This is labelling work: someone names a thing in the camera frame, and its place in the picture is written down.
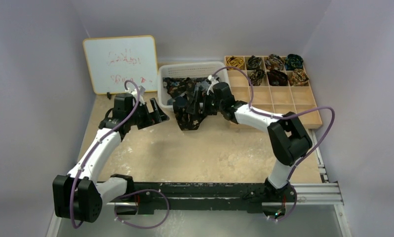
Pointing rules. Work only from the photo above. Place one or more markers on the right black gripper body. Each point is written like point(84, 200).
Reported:
point(203, 102)

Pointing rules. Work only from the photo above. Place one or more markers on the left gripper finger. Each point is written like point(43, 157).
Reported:
point(157, 113)
point(154, 120)

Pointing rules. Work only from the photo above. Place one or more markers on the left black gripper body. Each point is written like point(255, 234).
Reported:
point(142, 116)

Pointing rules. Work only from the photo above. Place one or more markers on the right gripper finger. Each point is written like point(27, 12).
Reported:
point(193, 90)
point(194, 106)

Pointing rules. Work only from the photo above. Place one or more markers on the black floral tie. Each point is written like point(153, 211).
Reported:
point(184, 120)

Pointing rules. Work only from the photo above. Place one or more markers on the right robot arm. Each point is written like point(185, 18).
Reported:
point(289, 139)

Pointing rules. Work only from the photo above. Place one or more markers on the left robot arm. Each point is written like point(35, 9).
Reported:
point(77, 195)

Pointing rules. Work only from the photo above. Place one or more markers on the grey blue patterned tie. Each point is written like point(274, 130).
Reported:
point(203, 85)

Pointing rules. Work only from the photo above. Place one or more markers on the white plastic basket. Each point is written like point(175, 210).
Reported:
point(183, 70)

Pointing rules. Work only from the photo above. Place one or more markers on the dark colourful patterned tie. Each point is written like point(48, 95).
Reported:
point(175, 87)

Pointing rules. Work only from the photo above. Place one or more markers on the yellow rolled tie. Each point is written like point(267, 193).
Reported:
point(235, 61)

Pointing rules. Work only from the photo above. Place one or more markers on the dark olive rolled tie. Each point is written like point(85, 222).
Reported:
point(254, 63)

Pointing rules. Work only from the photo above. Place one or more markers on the dark maroon rolled tie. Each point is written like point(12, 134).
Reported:
point(277, 78)

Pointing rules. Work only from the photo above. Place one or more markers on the wooden compartment tray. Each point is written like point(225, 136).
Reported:
point(274, 99)

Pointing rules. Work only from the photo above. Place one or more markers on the brown patterned rolled tie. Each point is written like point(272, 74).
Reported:
point(274, 62)

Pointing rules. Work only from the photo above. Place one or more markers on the orange brown rolled tie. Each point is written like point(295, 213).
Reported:
point(298, 78)

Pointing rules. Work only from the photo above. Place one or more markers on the dark green rolled tie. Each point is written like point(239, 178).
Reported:
point(293, 61)

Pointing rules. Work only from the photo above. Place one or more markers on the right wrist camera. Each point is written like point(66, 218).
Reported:
point(213, 80)

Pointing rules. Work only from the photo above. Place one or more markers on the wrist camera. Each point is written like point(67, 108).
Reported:
point(138, 91)
point(213, 80)

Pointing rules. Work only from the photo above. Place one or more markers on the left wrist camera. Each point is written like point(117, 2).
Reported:
point(138, 91)

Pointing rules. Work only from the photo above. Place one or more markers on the white whiteboard orange frame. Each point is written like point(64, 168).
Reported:
point(114, 60)

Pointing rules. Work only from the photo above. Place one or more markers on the aluminium rail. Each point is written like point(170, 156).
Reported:
point(310, 186)

